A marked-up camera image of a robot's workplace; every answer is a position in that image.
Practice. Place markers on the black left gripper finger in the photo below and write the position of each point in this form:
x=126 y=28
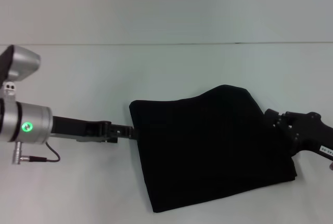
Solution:
x=122 y=131

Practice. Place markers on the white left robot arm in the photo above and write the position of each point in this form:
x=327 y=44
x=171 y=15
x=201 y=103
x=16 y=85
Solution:
x=26 y=122

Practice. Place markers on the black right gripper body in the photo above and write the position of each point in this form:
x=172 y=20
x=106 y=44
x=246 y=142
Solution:
x=309 y=132

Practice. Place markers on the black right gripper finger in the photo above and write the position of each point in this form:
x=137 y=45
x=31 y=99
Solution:
x=286 y=136
x=273 y=118

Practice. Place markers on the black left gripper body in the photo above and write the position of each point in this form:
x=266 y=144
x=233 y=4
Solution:
x=78 y=127

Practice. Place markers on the black shirt with FREE print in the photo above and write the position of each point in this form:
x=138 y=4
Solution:
x=208 y=143

